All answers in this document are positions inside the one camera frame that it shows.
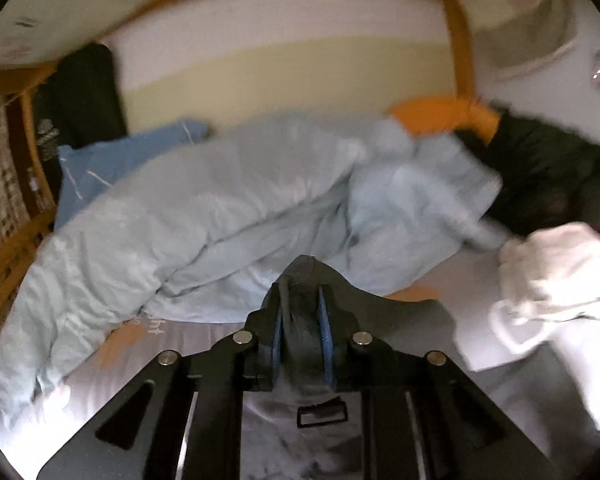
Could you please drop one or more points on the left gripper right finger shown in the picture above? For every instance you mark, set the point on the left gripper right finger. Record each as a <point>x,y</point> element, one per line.
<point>337,328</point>

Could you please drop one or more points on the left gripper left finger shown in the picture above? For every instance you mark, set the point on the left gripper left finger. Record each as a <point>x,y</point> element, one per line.
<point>266,325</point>

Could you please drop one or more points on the grey hooded jacket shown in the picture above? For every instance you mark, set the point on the grey hooded jacket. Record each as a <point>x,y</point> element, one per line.
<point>364,387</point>

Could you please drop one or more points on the black clothes pile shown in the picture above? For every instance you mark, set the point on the black clothes pile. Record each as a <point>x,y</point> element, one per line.
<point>550,175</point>

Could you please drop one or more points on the light blue duvet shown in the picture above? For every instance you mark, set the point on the light blue duvet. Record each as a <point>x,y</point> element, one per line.
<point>199,233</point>

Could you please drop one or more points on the orange pillow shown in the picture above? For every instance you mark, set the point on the orange pillow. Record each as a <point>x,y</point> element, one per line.
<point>428,116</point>

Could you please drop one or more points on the white printed t-shirt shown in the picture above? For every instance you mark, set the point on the white printed t-shirt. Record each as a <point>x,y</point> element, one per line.
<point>550,277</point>

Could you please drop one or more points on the blue pillow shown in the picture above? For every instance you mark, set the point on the blue pillow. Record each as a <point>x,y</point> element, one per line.
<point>89,171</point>

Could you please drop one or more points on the black hanging garment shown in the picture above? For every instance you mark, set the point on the black hanging garment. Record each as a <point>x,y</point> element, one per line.
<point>79,104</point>

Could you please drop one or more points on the checkered hanging curtain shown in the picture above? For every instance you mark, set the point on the checkered hanging curtain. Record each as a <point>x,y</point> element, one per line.
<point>522,35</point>

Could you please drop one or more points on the wooden bed frame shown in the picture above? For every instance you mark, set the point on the wooden bed frame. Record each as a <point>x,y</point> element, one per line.
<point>17,88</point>

